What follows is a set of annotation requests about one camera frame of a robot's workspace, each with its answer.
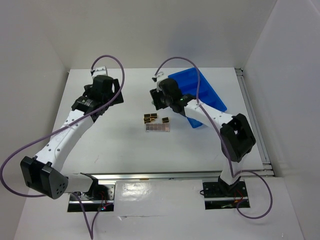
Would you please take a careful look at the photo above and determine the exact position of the aluminium front rail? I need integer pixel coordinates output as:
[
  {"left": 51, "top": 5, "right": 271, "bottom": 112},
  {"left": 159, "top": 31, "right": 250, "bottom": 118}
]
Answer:
[{"left": 89, "top": 171, "right": 221, "bottom": 184}]

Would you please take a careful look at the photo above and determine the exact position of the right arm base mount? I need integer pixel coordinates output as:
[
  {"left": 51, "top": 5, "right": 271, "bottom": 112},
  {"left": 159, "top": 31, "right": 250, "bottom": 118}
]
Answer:
[{"left": 199, "top": 180, "right": 251, "bottom": 210}]

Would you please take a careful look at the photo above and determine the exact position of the clear eyeshadow palette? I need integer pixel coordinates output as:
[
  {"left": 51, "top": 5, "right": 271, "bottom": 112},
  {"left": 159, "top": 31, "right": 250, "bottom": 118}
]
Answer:
[{"left": 145, "top": 123, "right": 171, "bottom": 132}]

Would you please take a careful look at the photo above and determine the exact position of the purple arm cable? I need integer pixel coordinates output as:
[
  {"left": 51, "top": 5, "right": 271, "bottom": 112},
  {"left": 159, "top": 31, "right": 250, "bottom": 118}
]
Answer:
[
  {"left": 154, "top": 56, "right": 273, "bottom": 220},
  {"left": 0, "top": 54, "right": 126, "bottom": 240}
]

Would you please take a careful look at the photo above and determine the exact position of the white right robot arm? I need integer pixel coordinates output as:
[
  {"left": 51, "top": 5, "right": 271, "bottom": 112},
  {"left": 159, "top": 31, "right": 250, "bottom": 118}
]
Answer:
[{"left": 150, "top": 76, "right": 256, "bottom": 196}]

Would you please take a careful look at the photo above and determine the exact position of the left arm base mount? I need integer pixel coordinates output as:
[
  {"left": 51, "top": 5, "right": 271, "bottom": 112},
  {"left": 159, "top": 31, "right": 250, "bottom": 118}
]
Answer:
[{"left": 76, "top": 181, "right": 116, "bottom": 212}]

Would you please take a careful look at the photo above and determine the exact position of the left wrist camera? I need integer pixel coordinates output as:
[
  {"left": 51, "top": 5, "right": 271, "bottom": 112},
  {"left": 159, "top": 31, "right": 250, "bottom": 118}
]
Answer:
[{"left": 90, "top": 66, "right": 108, "bottom": 78}]

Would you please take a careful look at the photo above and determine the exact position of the blue divided plastic tray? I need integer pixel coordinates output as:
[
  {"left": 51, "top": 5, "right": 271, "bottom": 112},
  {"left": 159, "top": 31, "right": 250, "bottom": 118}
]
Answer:
[{"left": 168, "top": 67, "right": 227, "bottom": 112}]

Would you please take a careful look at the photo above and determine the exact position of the open black gold lipstick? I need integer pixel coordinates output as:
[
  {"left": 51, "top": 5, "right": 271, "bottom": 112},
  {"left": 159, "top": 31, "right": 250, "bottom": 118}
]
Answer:
[{"left": 143, "top": 117, "right": 156, "bottom": 124}]

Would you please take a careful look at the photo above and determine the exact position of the long black gold lipstick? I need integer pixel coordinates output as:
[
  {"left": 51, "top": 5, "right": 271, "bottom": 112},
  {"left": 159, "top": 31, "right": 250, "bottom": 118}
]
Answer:
[{"left": 143, "top": 113, "right": 158, "bottom": 119}]

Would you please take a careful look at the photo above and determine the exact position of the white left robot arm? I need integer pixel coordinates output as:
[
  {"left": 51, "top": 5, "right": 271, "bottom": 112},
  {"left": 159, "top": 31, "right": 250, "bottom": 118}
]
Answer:
[{"left": 20, "top": 75, "right": 124, "bottom": 200}]

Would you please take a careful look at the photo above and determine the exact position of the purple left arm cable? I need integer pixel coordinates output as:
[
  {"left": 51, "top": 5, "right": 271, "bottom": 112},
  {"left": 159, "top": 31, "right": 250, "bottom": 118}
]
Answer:
[{"left": 0, "top": 54, "right": 126, "bottom": 240}]

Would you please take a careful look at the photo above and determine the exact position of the black gold lipstick cap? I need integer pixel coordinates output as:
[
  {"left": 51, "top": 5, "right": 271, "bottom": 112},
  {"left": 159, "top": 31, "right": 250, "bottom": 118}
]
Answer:
[{"left": 161, "top": 117, "right": 170, "bottom": 123}]

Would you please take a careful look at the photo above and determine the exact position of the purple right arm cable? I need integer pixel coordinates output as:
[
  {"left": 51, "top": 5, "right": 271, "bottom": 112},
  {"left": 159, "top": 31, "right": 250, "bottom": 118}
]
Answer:
[{"left": 154, "top": 56, "right": 273, "bottom": 220}]

